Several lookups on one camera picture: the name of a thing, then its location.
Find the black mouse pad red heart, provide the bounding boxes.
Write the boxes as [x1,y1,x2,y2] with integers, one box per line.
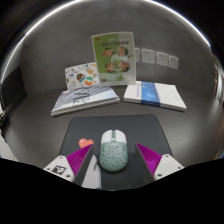
[59,113,174,191]

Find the grey striped book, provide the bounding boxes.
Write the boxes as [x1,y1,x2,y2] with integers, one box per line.
[50,83,121,118]

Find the white wall sockets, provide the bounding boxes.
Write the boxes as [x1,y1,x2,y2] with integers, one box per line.
[134,47,180,71]

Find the white sticker sheet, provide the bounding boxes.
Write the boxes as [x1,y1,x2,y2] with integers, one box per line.
[64,61,101,92]

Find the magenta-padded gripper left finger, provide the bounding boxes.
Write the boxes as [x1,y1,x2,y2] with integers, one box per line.
[43,143,96,187]

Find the white and teal computer mouse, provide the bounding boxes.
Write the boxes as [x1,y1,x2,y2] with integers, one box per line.
[99,129,129,173]

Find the green menu acrylic stand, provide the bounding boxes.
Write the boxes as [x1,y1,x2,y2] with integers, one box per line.
[91,31,137,87]

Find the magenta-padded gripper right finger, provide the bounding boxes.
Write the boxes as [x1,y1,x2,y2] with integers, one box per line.
[134,143,185,183]

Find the white book blue stripe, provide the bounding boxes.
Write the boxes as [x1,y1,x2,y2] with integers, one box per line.
[123,80,188,113]

